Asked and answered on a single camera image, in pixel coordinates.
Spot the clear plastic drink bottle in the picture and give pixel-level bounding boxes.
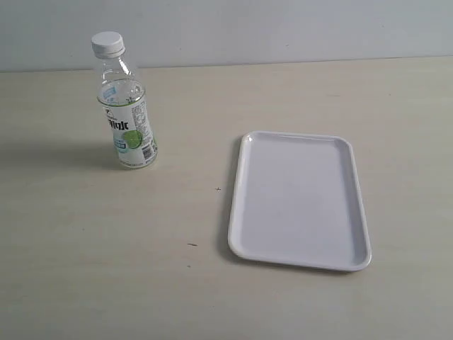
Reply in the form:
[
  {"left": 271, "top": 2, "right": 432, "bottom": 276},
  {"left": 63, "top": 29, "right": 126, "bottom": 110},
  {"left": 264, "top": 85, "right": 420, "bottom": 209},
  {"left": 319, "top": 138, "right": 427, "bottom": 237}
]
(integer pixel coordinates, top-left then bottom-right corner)
[{"left": 96, "top": 54, "right": 158, "bottom": 169}]

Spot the white bottle cap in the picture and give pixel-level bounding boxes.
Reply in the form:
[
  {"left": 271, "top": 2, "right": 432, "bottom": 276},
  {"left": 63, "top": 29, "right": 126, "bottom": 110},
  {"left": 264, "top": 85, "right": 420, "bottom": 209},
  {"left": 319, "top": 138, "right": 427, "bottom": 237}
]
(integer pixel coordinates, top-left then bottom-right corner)
[{"left": 91, "top": 31, "right": 125, "bottom": 59}]

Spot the white rectangular tray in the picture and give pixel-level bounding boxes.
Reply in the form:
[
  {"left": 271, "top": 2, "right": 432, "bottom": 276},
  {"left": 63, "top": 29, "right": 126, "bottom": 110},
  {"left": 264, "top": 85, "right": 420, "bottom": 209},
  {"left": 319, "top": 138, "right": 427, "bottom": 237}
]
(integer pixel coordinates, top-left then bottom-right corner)
[{"left": 227, "top": 131, "right": 372, "bottom": 272}]

